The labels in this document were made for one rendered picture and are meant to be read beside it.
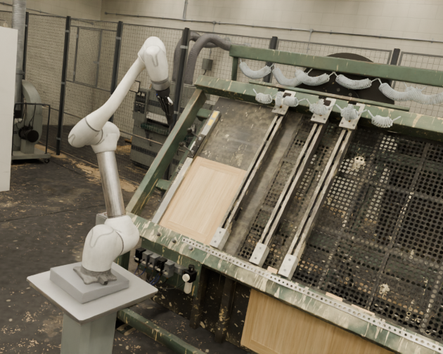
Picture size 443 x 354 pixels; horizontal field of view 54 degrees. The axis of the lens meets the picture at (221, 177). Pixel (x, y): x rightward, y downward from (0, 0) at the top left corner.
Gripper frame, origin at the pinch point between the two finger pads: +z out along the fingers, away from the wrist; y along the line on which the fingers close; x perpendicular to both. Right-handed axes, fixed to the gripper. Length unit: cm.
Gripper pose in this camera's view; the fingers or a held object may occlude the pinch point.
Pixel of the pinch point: (169, 118)
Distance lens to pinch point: 236.9
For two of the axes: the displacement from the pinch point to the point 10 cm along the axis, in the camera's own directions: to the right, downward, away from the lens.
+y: -6.8, -4.7, 5.6
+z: 1.1, 6.9, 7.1
